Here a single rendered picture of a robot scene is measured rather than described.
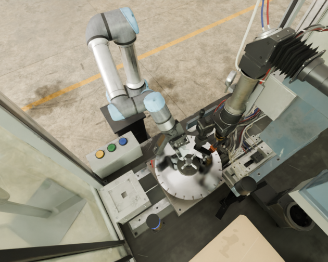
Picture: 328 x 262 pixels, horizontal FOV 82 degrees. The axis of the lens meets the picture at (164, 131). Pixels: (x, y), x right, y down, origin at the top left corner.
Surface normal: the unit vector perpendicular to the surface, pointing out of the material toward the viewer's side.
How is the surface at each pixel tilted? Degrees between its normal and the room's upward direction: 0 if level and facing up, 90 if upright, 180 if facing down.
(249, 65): 90
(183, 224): 0
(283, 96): 90
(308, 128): 90
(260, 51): 90
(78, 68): 0
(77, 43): 0
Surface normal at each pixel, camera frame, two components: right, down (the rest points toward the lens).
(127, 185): -0.03, -0.49
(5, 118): 0.55, 0.73
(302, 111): -0.84, 0.48
